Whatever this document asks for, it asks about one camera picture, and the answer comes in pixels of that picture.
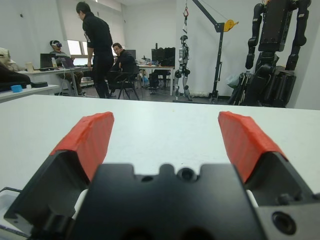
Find person wearing VR headset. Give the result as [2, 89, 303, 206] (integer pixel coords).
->
[49, 39, 86, 96]

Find beige padded jacket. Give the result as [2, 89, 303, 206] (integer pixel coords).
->
[0, 47, 26, 72]

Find small silver humanoid robot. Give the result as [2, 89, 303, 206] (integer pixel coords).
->
[174, 35, 193, 102]

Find black laptop screen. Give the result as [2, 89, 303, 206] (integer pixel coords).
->
[39, 52, 57, 70]

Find folded black frames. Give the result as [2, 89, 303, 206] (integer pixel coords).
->
[227, 71, 254, 106]

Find black crane hoist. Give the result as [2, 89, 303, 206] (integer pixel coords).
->
[192, 0, 240, 105]

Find black equipment case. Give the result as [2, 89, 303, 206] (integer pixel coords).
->
[161, 46, 176, 67]

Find person with glasses, black jacket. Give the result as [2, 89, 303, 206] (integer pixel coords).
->
[109, 42, 139, 97]

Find black bag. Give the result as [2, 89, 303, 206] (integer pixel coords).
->
[0, 62, 32, 92]

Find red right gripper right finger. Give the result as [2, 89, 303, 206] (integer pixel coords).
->
[217, 111, 315, 208]

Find yellow hoist pulley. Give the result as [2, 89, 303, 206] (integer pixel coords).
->
[223, 19, 240, 33]

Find person in black printed top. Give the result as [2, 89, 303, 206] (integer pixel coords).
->
[75, 1, 115, 99]

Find pale plastic bag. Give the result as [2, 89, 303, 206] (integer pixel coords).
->
[226, 74, 240, 88]

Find open purple laptop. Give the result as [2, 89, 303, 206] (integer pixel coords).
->
[59, 56, 84, 69]

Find large black humanoid robot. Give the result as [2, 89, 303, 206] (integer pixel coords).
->
[244, 0, 313, 108]

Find red hook with strap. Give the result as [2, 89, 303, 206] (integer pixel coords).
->
[181, 0, 189, 35]

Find white side table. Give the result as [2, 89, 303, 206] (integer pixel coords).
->
[0, 84, 60, 103]

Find black folding chair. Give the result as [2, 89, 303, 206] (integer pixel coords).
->
[107, 65, 141, 101]

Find white desk with laptops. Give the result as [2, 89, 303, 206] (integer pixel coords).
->
[14, 66, 91, 96]

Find white desk with equipment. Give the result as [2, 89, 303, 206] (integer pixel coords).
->
[136, 64, 176, 96]

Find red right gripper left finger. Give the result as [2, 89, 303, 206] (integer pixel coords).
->
[3, 111, 115, 228]

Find black desk chair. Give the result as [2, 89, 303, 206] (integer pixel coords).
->
[149, 68, 173, 96]

